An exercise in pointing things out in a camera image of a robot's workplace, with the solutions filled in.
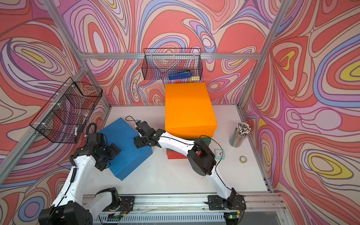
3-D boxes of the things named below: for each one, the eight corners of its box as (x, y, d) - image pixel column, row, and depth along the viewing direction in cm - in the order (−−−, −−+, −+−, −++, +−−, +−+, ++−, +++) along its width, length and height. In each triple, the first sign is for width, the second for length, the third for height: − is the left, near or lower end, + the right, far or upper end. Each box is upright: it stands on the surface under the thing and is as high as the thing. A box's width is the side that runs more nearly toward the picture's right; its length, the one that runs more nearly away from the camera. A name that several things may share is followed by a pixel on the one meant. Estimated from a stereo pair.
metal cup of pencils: (230, 147, 96) (238, 132, 82) (227, 137, 101) (235, 122, 87) (242, 147, 96) (252, 132, 82) (239, 137, 101) (248, 122, 87)
